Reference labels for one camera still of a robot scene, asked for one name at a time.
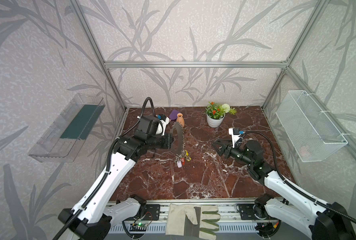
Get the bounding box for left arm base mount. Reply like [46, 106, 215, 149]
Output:
[135, 204, 161, 221]

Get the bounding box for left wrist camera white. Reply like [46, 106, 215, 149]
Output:
[156, 114, 170, 136]

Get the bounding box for left circuit board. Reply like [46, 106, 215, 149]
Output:
[129, 223, 149, 232]

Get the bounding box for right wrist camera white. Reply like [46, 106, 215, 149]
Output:
[229, 128, 245, 148]

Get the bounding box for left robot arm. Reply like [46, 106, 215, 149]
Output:
[54, 113, 174, 240]

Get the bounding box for clear plastic wall shelf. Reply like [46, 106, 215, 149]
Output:
[28, 94, 105, 163]

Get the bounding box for white pot artificial plant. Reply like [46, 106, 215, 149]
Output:
[205, 102, 237, 128]

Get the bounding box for orange ribbed vase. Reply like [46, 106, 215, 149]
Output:
[176, 113, 185, 128]

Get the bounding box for beige green work glove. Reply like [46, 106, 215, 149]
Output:
[165, 204, 221, 240]

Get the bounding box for white wire mesh basket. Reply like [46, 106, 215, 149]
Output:
[276, 90, 348, 163]

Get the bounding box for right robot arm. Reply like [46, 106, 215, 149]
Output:
[212, 128, 356, 240]

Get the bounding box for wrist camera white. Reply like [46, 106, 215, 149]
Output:
[156, 114, 170, 136]
[229, 128, 245, 148]

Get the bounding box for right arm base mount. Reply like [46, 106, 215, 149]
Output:
[236, 204, 258, 220]

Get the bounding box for right circuit board wires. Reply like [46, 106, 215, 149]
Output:
[255, 220, 281, 238]

